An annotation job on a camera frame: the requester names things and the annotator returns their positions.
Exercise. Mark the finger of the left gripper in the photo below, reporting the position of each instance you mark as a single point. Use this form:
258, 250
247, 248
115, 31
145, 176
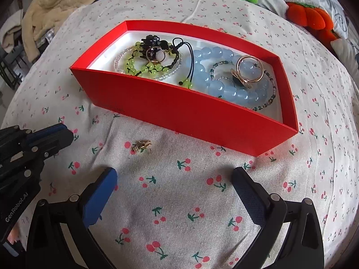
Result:
44, 151
58, 133

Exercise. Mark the red jewelry box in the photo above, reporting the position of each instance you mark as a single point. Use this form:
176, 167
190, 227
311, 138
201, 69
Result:
183, 110

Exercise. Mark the beige quilted blanket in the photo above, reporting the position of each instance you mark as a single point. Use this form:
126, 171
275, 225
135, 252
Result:
43, 15

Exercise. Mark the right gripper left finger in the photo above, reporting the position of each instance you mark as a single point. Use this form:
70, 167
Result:
96, 195

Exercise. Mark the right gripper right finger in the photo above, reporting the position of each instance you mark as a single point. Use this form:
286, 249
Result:
252, 195

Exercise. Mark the small gold charm earring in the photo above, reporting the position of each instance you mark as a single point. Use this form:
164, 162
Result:
141, 146

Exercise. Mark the orange pumpkin plush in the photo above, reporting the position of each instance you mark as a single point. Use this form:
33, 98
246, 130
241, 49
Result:
325, 37
309, 16

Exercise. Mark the person's left hand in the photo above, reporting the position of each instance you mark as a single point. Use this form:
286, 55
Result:
14, 235

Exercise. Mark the cherry print bedsheet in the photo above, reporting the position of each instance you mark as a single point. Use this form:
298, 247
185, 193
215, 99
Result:
175, 207

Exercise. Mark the deer print pillow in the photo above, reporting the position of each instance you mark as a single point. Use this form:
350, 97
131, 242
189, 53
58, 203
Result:
348, 56

